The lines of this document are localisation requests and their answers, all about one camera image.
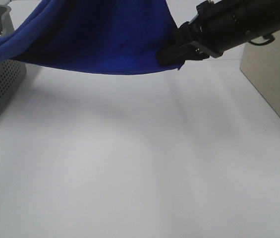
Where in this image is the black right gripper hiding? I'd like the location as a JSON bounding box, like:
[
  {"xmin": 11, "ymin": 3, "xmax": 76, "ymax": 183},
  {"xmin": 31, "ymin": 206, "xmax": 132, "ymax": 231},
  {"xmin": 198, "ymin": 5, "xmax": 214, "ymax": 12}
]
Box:
[{"xmin": 156, "ymin": 0, "xmax": 248, "ymax": 66}]

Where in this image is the blue towel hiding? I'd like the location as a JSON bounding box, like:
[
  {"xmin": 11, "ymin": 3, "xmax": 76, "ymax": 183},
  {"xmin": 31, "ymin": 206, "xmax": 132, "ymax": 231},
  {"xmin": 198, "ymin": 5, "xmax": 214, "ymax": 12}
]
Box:
[{"xmin": 0, "ymin": 0, "xmax": 182, "ymax": 75}]

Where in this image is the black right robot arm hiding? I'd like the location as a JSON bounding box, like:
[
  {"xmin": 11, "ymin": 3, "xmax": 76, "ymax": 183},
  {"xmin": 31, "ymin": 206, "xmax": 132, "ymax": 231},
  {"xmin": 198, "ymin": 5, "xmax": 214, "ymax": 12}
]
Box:
[{"xmin": 156, "ymin": 0, "xmax": 280, "ymax": 66}]

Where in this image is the beige storage box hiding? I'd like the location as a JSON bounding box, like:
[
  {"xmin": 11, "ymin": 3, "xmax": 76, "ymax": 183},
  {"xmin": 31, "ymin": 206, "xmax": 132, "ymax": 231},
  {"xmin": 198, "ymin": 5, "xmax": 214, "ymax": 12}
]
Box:
[{"xmin": 240, "ymin": 31, "xmax": 280, "ymax": 118}]

